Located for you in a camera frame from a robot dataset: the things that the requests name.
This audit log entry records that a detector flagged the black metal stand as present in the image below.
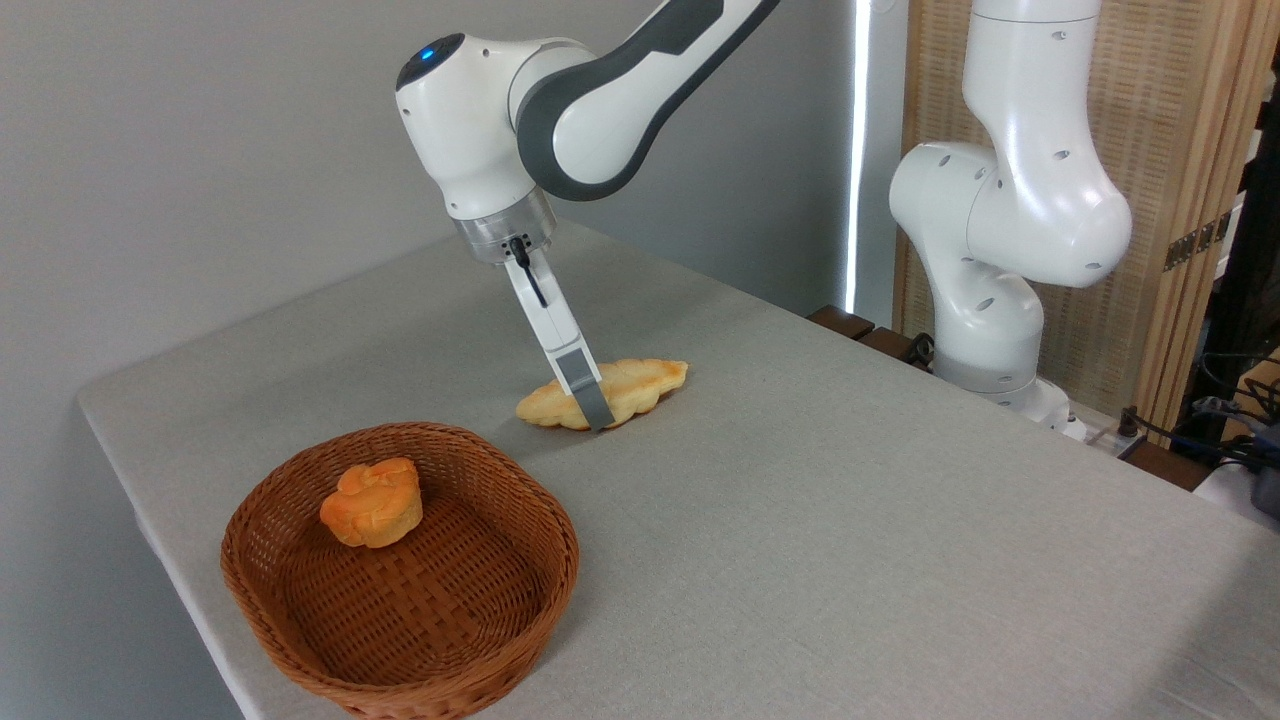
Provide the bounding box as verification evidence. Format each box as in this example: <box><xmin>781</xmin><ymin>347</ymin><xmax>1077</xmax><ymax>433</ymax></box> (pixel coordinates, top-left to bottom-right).
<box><xmin>1180</xmin><ymin>70</ymin><xmax>1280</xmax><ymax>471</ymax></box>

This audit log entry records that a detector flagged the blue grey device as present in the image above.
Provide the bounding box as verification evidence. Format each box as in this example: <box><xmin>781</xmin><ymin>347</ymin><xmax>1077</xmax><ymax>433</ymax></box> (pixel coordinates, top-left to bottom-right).
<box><xmin>1248</xmin><ymin>424</ymin><xmax>1280</xmax><ymax>521</ymax></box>

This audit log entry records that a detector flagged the grey tablecloth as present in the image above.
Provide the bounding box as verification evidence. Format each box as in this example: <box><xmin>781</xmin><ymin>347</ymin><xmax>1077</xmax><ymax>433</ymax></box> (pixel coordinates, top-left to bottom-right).
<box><xmin>78</xmin><ymin>218</ymin><xmax>1280</xmax><ymax>720</ymax></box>

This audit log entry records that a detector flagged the black cable bundle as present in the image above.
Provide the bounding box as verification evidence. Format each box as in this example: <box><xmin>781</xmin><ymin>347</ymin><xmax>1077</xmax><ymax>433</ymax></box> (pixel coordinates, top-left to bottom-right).
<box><xmin>1118</xmin><ymin>350</ymin><xmax>1280</xmax><ymax>473</ymax></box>

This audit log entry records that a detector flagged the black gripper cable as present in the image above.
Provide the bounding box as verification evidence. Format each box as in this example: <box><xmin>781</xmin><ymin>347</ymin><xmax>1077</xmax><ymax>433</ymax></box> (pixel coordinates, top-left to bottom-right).
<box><xmin>507</xmin><ymin>235</ymin><xmax>550</xmax><ymax>310</ymax></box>

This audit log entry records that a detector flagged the bamboo folding screen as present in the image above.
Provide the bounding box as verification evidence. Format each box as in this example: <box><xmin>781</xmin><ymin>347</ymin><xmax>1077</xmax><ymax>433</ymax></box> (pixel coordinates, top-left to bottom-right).
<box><xmin>893</xmin><ymin>0</ymin><xmax>1280</xmax><ymax>446</ymax></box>

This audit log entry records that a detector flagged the metal screen hinge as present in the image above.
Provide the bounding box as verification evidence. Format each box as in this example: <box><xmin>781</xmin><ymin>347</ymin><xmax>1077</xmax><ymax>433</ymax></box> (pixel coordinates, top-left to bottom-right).
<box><xmin>1163</xmin><ymin>212</ymin><xmax>1233</xmax><ymax>273</ymax></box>

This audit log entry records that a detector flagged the brown wicker basket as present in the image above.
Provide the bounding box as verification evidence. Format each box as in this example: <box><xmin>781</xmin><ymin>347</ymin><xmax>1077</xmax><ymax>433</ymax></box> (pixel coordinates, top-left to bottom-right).
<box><xmin>220</xmin><ymin>421</ymin><xmax>581</xmax><ymax>720</ymax></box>

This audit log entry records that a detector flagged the round orange bread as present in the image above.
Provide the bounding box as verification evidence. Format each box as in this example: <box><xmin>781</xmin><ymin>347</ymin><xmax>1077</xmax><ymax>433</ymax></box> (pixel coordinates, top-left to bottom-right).
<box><xmin>319</xmin><ymin>457</ymin><xmax>424</xmax><ymax>549</ymax></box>

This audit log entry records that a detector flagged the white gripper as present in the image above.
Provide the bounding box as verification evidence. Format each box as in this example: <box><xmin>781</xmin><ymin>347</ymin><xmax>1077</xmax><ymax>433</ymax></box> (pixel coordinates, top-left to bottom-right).
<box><xmin>502</xmin><ymin>246</ymin><xmax>615</xmax><ymax>434</ymax></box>

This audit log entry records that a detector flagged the brown wooden block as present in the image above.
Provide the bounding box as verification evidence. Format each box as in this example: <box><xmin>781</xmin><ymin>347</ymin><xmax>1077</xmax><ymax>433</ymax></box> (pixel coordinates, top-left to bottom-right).
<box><xmin>858</xmin><ymin>326</ymin><xmax>937</xmax><ymax>374</ymax></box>
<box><xmin>806</xmin><ymin>304</ymin><xmax>877</xmax><ymax>342</ymax></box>

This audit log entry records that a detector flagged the long braided bread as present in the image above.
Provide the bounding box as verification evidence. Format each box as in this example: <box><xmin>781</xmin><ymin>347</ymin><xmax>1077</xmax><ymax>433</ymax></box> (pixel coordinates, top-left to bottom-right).
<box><xmin>515</xmin><ymin>358</ymin><xmax>690</xmax><ymax>432</ymax></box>

